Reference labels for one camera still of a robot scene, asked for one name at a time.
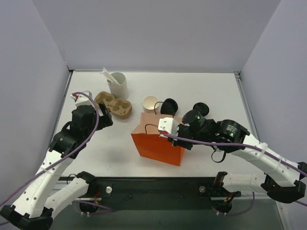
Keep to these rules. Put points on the white cylindrical holder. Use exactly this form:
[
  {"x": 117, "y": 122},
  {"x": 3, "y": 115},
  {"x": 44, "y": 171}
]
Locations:
[{"x": 119, "y": 91}]

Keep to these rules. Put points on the black plastic cup lid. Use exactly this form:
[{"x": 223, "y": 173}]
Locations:
[{"x": 202, "y": 108}]

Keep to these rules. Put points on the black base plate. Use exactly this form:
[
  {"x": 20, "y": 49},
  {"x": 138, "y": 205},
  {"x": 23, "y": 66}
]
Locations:
[{"x": 161, "y": 193}]

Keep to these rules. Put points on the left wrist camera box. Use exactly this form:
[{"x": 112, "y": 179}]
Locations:
[{"x": 80, "y": 99}]

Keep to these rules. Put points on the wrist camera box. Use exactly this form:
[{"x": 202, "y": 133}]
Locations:
[
  {"x": 80, "y": 99},
  {"x": 168, "y": 126}
]

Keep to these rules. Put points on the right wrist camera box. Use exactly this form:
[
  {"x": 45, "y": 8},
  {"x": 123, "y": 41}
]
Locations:
[{"x": 168, "y": 126}]

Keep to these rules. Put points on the orange paper takeout bag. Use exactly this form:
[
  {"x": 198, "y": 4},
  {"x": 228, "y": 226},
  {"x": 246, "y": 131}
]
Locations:
[{"x": 150, "y": 145}]

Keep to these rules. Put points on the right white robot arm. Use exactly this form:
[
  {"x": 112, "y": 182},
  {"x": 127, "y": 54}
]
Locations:
[{"x": 280, "y": 178}]

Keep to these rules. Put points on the single brown paper cup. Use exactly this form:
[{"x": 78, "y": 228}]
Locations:
[{"x": 202, "y": 116}]

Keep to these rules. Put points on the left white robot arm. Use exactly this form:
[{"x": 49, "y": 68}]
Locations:
[{"x": 36, "y": 207}]

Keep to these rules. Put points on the stack of brown paper cups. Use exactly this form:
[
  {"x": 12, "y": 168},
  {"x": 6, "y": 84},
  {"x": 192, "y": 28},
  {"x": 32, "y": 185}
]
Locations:
[{"x": 150, "y": 104}]

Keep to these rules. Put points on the brown pulp cup carrier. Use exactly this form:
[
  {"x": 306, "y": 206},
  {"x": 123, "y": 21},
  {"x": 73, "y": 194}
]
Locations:
[{"x": 119, "y": 108}]

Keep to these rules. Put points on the white wrapped stirrers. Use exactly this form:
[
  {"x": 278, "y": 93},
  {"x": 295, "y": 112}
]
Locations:
[{"x": 109, "y": 77}]

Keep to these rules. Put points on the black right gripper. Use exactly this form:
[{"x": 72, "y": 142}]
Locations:
[{"x": 183, "y": 140}]

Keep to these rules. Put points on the stack of black cup lids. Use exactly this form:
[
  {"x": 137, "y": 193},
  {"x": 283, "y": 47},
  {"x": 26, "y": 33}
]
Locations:
[{"x": 169, "y": 107}]

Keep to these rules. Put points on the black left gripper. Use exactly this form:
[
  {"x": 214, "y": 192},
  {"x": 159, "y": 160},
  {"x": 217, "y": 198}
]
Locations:
[{"x": 104, "y": 117}]

